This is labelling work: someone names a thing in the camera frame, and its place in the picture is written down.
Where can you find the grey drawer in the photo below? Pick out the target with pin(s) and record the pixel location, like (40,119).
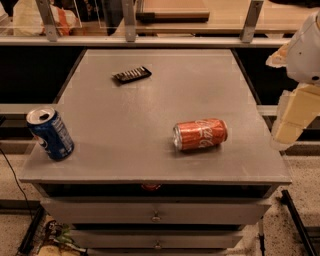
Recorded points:
(155,239)
(89,211)

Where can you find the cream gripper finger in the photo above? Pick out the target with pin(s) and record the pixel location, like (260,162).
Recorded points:
(279,58)
(295,111)

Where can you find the grey metal shelf rail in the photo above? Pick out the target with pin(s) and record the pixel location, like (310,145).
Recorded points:
(52,38)

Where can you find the red object in cabinet gap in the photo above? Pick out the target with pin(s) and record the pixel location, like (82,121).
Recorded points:
(150,187)

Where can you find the black chocolate bar packet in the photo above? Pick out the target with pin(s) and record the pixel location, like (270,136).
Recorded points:
(132,75)

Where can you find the wooden board on shelf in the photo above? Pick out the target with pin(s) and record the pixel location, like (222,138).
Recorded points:
(171,11)

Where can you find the black floor bar right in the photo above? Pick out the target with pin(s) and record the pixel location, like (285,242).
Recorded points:
(302,231)

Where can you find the blue pepsi can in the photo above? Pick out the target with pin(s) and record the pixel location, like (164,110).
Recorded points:
(48,128)

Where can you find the snack bag on floor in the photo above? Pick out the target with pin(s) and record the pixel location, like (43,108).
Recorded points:
(58,242)

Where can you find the grey drawer cabinet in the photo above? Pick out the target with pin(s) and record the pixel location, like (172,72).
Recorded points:
(123,135)

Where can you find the white orange bag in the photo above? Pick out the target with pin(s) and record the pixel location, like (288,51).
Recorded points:
(27,20)

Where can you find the top grey drawer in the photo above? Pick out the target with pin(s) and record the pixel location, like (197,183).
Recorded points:
(89,211)

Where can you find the lower grey drawer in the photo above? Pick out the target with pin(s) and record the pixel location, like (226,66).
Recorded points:
(155,239)

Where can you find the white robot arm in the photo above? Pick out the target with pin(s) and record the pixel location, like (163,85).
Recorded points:
(301,58)

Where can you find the red coke can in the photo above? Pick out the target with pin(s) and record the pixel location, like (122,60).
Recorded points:
(199,134)

